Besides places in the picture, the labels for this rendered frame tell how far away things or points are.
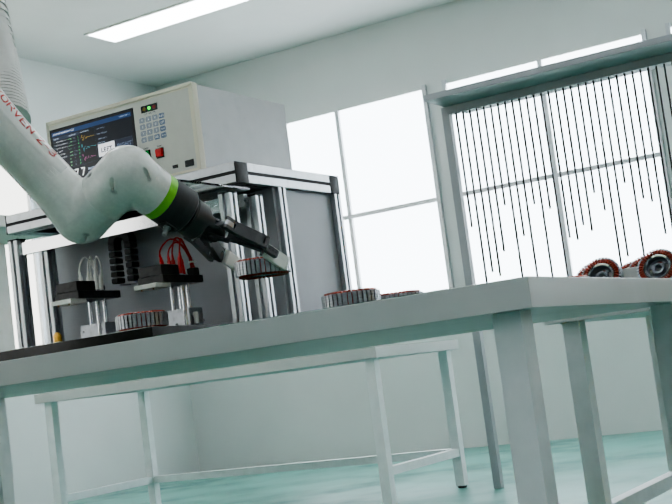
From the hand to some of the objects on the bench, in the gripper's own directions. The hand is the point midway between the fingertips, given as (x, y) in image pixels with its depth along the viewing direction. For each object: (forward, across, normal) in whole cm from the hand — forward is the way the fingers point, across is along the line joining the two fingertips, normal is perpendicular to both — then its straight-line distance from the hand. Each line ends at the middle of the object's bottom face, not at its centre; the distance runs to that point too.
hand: (261, 264), depth 251 cm
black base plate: (-2, -43, -16) cm, 46 cm away
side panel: (+37, -23, +7) cm, 45 cm away
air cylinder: (+10, -35, -6) cm, 37 cm away
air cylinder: (+4, -59, -10) cm, 60 cm away
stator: (+9, +22, -9) cm, 25 cm away
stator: (-2, -31, -12) cm, 34 cm away
